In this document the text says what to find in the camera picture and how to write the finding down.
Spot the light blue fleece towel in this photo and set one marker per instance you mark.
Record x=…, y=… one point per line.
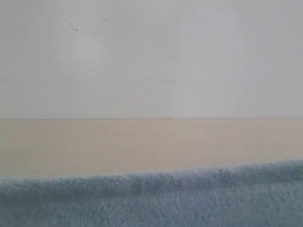
x=265, y=195

